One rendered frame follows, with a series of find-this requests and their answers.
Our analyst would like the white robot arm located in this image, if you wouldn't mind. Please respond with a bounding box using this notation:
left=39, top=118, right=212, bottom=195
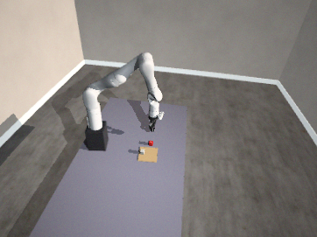
left=82, top=52, right=164, bottom=130

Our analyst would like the tan flat mat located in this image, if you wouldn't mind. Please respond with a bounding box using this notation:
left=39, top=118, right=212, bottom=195
left=138, top=147, right=158, bottom=163

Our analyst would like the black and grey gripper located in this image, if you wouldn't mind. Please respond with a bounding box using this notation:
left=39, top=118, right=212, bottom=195
left=149, top=116, right=158, bottom=132

